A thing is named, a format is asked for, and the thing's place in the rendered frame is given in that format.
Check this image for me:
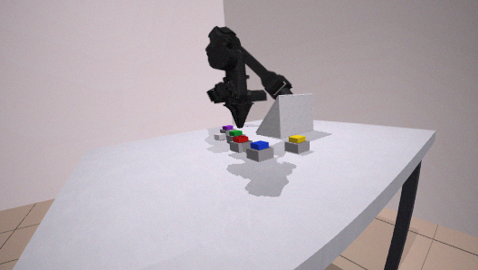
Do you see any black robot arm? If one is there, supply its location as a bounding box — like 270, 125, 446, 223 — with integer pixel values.
205, 26, 294, 102

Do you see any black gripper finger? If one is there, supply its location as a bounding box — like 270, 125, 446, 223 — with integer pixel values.
231, 102, 254, 129
223, 103, 239, 128

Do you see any yellow button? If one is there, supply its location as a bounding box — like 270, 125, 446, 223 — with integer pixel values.
284, 135, 310, 154

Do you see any red button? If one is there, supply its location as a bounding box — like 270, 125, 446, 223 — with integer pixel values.
229, 135, 253, 153

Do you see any purple button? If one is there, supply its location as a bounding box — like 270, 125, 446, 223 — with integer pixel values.
220, 125, 236, 136

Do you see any blue button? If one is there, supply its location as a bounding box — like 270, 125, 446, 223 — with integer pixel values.
246, 140, 274, 162

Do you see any green button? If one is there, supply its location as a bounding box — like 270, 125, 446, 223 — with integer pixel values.
226, 130, 246, 143

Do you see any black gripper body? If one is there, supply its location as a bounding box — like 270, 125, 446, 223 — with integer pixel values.
214, 71, 267, 104

